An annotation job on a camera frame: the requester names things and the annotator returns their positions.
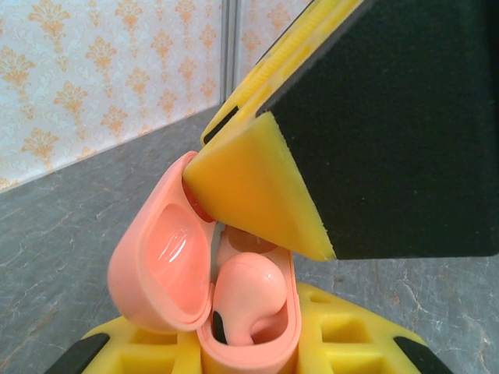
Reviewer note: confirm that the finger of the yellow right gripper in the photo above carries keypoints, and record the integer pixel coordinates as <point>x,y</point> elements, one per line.
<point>390,136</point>
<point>273,66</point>

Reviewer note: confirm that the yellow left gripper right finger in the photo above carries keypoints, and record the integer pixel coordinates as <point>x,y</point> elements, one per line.
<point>351,350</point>

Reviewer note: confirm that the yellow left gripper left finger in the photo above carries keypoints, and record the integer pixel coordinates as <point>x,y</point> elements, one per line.
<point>163,360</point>

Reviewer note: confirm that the pink earbuds charging case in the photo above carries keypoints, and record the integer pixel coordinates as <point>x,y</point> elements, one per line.
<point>128,280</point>

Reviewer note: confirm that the aluminium frame post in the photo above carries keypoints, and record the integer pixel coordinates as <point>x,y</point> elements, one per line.
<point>230,46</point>

